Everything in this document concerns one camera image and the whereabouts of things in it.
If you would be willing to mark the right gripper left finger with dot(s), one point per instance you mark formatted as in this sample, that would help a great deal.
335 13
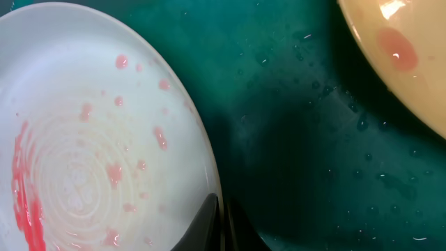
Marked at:
203 234

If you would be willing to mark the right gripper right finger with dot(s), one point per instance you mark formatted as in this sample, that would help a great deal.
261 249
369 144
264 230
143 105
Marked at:
240 234

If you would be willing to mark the light blue plate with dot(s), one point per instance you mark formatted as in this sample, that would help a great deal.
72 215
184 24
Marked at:
102 147

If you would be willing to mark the yellow green plate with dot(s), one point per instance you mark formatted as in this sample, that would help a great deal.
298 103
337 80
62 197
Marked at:
404 42

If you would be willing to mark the teal serving tray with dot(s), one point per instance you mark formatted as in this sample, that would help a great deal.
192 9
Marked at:
307 138

